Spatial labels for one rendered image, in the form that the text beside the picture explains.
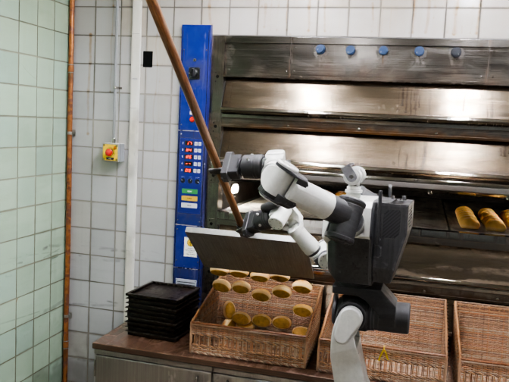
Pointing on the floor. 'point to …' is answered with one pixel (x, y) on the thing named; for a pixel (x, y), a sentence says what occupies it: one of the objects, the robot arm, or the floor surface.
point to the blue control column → (195, 35)
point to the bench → (189, 363)
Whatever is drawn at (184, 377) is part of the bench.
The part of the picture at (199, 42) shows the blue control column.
